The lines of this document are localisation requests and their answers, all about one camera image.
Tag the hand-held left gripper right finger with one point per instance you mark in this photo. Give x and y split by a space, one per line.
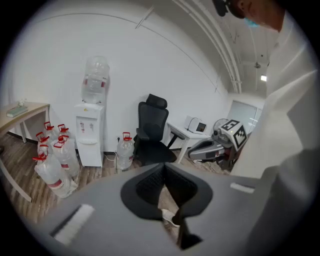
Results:
220 205

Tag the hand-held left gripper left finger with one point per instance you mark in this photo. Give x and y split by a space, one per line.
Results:
100 212

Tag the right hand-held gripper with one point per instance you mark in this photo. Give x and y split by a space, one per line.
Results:
236 135

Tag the white water dispenser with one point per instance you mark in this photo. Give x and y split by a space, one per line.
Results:
88 155

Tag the clear bottle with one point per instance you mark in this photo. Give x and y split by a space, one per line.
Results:
95 82

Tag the white side table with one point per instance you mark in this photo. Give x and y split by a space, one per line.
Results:
185 133

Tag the grey round fan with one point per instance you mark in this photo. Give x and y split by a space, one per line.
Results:
218 123

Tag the white box appliance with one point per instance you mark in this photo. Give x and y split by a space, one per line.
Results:
192 123

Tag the frosted glass door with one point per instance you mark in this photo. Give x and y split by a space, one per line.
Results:
242 112

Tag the black mesh office chair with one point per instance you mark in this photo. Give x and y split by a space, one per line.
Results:
152 117

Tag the white ceiling pipes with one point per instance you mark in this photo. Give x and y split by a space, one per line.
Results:
235 85

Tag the person in white coat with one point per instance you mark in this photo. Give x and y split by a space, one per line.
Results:
287 112

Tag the small square ceiling light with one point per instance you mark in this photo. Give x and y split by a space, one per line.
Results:
263 78

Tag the round ceiling fixture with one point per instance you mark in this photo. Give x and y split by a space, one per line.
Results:
257 65

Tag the green book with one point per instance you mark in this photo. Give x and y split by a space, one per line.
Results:
17 112

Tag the blue face mask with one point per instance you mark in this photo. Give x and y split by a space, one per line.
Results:
251 22

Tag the small white flower plant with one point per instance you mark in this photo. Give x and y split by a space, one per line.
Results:
22 102

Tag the person's head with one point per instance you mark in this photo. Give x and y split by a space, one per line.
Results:
260 10

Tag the white wall socket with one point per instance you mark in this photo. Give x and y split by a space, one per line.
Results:
118 137

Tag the wooden desk with white frame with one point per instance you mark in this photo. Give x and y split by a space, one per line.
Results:
30 108

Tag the black head-mounted camera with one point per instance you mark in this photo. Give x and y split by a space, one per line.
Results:
221 8

